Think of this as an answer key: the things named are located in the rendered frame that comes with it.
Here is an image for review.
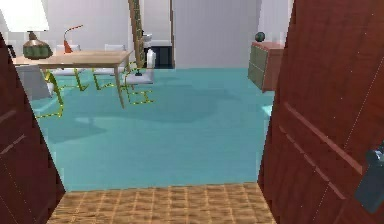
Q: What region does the white chair with green legs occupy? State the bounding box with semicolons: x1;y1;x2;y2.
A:
91;43;156;106
35;44;90;119

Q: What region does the light wooden table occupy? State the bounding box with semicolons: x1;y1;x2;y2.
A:
11;49;135;110

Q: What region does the reddish brown room door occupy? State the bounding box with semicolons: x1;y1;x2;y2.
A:
257;0;384;224

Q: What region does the orange desk lamp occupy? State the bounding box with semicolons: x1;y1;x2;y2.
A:
63;24;84;54

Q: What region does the green lamp with white shade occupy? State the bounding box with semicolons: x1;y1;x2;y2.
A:
0;0;54;61

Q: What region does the grey metal door handle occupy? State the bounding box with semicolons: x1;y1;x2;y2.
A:
353;142;384;214

